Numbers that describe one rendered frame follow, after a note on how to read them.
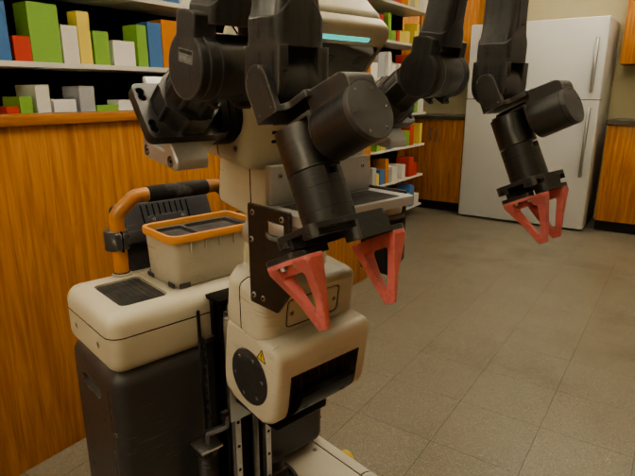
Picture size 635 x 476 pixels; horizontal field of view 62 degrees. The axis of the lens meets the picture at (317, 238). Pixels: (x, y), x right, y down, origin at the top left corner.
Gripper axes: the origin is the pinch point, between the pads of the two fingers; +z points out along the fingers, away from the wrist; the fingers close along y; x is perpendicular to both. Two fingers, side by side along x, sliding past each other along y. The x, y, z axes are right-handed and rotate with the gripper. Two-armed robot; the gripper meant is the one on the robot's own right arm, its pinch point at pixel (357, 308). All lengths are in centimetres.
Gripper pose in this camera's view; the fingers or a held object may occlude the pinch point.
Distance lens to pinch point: 54.1
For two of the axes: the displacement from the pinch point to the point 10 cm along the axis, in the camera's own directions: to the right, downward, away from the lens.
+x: -6.0, 2.4, 7.6
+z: 3.0, 9.5, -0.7
